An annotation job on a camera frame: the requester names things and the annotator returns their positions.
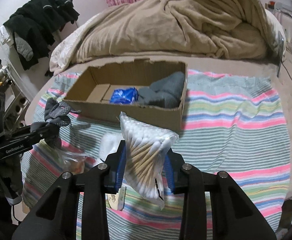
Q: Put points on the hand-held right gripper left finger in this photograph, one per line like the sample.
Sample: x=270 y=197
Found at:
x=120 y=166

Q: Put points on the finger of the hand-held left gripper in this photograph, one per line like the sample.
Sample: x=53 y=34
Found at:
x=42 y=131

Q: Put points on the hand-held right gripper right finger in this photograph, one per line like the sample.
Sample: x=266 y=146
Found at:
x=168 y=172

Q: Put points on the grey dotted glove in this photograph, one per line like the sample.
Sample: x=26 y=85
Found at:
x=58 y=112

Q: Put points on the bag of cotton swabs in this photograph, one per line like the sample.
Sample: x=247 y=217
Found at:
x=143 y=152

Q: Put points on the cardboard box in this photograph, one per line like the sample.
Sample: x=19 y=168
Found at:
x=125 y=115

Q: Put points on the white cotton pad pack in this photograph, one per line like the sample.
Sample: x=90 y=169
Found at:
x=108 y=145

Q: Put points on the white rack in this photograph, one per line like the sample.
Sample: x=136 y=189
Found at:
x=10 y=80

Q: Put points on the clear plastic bag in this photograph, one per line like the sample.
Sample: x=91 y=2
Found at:
x=73 y=161

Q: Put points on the striped towel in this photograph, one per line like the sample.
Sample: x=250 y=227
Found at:
x=223 y=130

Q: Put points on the blue plastic bag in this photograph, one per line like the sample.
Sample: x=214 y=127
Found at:
x=124 y=95

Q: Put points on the white quilt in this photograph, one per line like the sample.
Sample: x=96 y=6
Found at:
x=63 y=52

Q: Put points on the grey towel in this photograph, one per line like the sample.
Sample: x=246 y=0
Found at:
x=164 y=90

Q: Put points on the black clothes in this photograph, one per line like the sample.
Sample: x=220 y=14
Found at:
x=35 y=22

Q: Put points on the beige blanket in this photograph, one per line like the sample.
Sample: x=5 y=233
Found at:
x=161 y=25

